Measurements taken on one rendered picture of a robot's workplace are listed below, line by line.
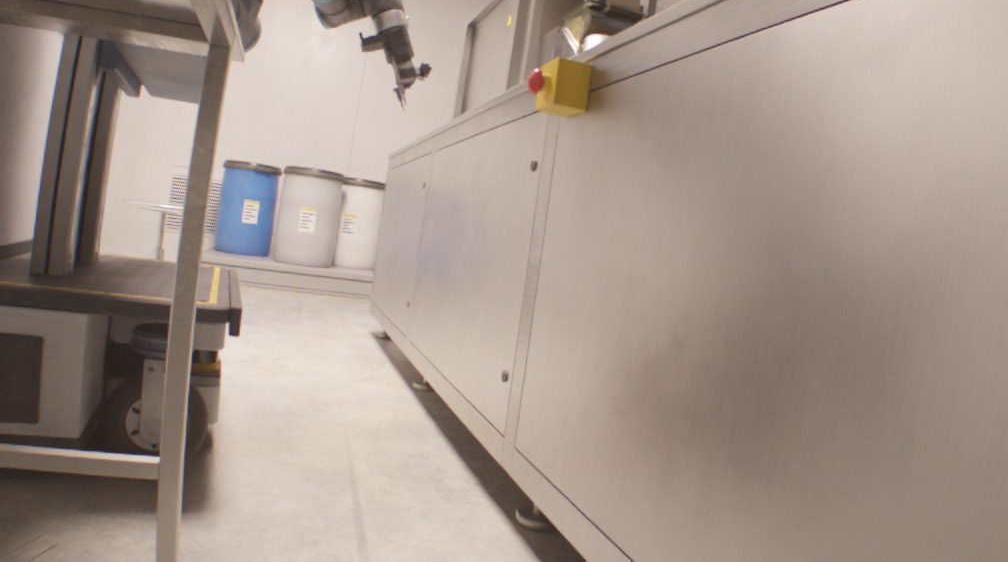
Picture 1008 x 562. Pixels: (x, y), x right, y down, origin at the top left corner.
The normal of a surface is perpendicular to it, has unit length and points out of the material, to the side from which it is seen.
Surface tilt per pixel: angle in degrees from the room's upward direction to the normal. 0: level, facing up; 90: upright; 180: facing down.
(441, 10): 90
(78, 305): 90
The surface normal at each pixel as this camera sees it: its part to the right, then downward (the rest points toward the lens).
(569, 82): 0.35, 0.05
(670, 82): -0.93, -0.13
